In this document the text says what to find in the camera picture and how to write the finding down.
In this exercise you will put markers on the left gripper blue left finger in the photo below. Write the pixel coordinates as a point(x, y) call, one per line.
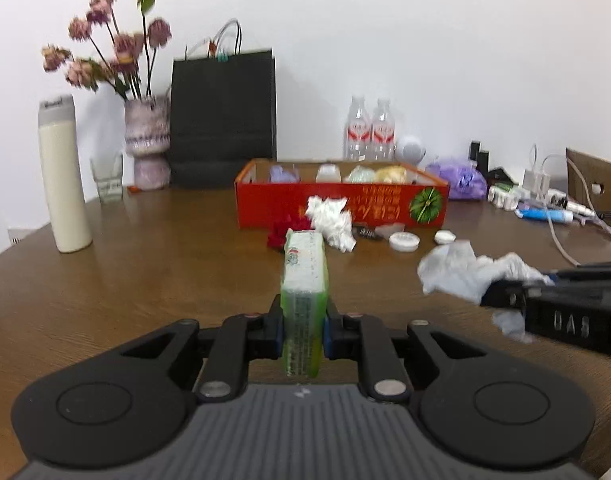
point(272, 339)

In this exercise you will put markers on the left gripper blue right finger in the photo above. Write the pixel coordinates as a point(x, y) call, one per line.
point(333, 333)

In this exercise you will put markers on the red fabric rose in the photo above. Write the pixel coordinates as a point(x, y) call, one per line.
point(277, 236)

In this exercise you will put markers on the round white lidded tin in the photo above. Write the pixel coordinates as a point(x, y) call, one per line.
point(404, 241)

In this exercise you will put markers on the white tissue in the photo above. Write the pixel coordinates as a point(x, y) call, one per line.
point(329, 217)
point(456, 270)

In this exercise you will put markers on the orange white plush toy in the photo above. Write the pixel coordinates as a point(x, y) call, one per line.
point(391, 175)

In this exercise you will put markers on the blue toothpaste tube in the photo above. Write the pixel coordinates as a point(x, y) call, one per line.
point(562, 216)

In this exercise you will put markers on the small black sachet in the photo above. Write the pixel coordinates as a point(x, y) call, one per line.
point(364, 232)

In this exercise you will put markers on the white charger plugs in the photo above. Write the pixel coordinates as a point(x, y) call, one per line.
point(536, 182)

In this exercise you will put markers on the white battery pack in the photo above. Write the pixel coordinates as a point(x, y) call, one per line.
point(503, 199)

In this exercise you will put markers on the small white oval case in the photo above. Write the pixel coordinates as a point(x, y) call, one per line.
point(444, 237)

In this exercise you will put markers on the purple pouch in box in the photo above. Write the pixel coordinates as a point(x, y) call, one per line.
point(282, 174)

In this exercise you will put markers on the white bottle in box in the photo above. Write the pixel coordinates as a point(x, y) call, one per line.
point(328, 173)

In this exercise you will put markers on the iridescent wrapped ball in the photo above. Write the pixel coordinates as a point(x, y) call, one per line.
point(361, 175)

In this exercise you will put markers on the red cardboard box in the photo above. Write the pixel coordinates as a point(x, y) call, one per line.
point(422, 201)

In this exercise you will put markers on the purple tissue pack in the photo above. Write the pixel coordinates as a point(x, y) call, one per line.
point(465, 181)

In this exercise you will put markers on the left water bottle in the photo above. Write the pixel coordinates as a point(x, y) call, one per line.
point(357, 130)

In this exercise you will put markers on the water bottle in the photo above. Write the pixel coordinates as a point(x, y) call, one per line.
point(382, 131)
point(357, 130)

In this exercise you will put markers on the black lipstick tubes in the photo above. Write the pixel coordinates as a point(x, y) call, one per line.
point(480, 158)

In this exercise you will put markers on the right water bottle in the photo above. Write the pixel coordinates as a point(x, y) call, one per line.
point(382, 131)

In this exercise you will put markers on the black paper bag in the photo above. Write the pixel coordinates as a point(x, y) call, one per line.
point(222, 110)

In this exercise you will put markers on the clear drinking glass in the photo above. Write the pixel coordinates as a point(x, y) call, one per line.
point(107, 173)

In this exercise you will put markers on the pink textured vase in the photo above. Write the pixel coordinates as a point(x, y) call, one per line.
point(147, 141)

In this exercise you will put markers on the cream thermos bottle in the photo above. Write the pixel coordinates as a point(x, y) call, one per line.
point(62, 175)

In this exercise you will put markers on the dried pink flowers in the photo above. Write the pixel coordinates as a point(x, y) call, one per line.
point(122, 60)

